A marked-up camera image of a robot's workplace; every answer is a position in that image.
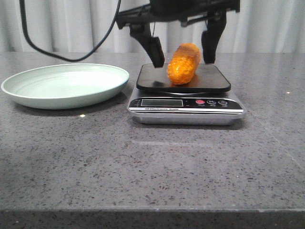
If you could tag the orange corn cob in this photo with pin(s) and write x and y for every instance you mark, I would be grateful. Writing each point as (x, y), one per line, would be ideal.
(185, 60)

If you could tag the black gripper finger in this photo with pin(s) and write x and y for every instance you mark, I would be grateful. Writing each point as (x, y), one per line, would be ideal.
(152, 45)
(211, 36)

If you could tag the pale green plate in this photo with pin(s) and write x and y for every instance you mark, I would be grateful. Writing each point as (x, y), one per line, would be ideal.
(65, 86)

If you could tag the silver black kitchen scale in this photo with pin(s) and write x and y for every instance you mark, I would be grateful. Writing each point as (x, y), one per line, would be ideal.
(206, 100)

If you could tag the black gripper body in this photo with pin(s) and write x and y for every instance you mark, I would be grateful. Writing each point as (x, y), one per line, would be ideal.
(187, 12)

